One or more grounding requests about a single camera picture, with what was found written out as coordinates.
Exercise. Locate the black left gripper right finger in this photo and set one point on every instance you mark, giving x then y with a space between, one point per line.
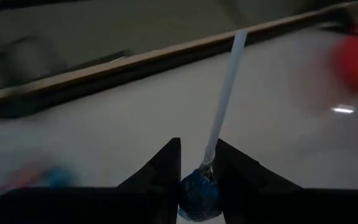
244 189

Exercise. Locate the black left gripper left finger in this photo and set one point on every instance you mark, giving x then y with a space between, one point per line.
163 180

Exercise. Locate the blue lollipop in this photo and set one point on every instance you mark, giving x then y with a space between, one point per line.
59 177
197 196

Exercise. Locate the light wooden table border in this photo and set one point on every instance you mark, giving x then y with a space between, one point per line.
135 60

